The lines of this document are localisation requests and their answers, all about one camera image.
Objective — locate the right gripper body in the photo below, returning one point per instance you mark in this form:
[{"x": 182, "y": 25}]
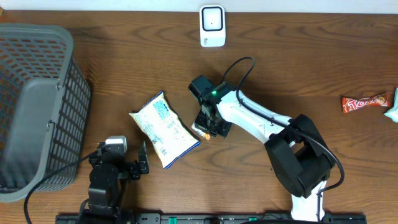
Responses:
[{"x": 215, "y": 126}]

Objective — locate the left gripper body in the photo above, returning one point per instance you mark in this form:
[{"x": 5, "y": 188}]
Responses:
[{"x": 132, "y": 170}]

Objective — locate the small orange tissue pack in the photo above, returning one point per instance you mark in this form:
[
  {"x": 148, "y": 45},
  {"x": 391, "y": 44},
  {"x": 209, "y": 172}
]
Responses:
[{"x": 201, "y": 133}]

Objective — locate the white printed refill pouch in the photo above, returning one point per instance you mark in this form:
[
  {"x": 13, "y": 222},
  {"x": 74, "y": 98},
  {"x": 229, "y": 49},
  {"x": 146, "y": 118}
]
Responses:
[{"x": 170, "y": 138}]

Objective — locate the red Top chocolate bar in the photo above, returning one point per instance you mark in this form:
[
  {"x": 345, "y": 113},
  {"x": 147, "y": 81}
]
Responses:
[{"x": 351, "y": 104}]

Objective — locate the light blue wipes packet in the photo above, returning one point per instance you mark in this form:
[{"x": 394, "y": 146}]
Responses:
[{"x": 392, "y": 113}]

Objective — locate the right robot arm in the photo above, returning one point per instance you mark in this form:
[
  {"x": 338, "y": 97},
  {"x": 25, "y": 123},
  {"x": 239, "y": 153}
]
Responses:
[{"x": 298, "y": 155}]

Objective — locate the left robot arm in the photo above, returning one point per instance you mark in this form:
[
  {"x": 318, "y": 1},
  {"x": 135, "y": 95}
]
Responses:
[{"x": 108, "y": 179}]

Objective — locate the white barcode scanner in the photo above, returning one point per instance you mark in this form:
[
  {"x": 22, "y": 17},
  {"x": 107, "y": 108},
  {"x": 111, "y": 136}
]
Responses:
[{"x": 212, "y": 26}]

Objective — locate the grey plastic mesh basket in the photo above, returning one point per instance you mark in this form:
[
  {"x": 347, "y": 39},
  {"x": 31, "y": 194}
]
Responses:
[{"x": 44, "y": 106}]

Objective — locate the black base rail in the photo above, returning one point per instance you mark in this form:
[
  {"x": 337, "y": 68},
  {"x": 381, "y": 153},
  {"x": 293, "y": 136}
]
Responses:
[{"x": 156, "y": 218}]

